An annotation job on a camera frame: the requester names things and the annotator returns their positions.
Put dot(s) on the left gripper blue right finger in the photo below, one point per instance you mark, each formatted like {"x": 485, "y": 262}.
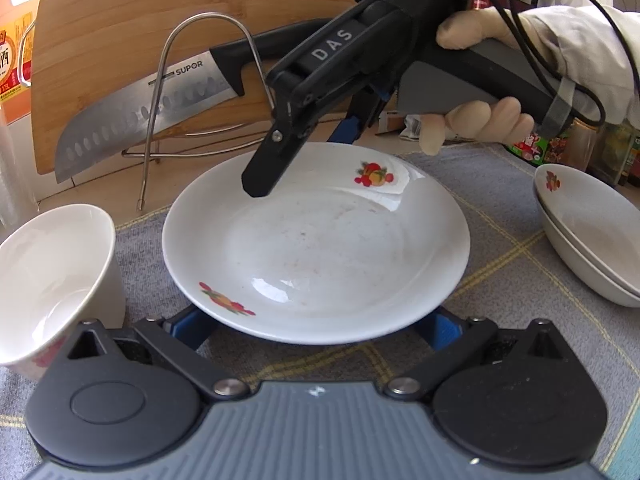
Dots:
{"x": 440, "y": 328}

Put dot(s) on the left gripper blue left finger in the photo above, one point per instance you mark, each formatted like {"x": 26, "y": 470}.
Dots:
{"x": 191, "y": 326}

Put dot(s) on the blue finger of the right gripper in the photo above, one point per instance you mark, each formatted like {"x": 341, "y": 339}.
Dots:
{"x": 363, "y": 110}

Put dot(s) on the white floral bowl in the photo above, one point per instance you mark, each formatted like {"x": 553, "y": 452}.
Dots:
{"x": 57, "y": 270}

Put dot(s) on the right white sleeve forearm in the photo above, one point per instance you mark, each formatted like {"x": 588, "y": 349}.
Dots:
{"x": 597, "y": 49}

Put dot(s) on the right gloved hand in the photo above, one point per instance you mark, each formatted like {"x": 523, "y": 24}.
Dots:
{"x": 502, "y": 122}

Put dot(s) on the red white clipped bag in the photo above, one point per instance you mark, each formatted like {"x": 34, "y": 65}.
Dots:
{"x": 408, "y": 127}

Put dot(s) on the grey checked dish towel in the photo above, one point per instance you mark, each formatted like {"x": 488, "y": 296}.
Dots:
{"x": 513, "y": 275}

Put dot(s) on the green lidded sauce tub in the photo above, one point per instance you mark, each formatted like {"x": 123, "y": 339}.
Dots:
{"x": 537, "y": 151}

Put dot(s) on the tall cling film roll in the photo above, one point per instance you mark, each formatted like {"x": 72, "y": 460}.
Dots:
{"x": 18, "y": 203}

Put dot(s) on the yellow lidded spice jar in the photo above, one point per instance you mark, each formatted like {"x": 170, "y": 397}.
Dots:
{"x": 581, "y": 143}

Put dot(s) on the clear bottle red cap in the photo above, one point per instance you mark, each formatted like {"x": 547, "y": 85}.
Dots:
{"x": 615, "y": 144}

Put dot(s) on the orange cooking oil jug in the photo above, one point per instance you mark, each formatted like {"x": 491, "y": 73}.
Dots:
{"x": 15, "y": 98}

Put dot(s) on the black handled santoku knife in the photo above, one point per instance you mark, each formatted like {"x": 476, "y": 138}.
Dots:
{"x": 98, "y": 132}

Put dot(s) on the steel wire board stand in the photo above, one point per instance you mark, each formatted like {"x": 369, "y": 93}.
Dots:
{"x": 177, "y": 92}

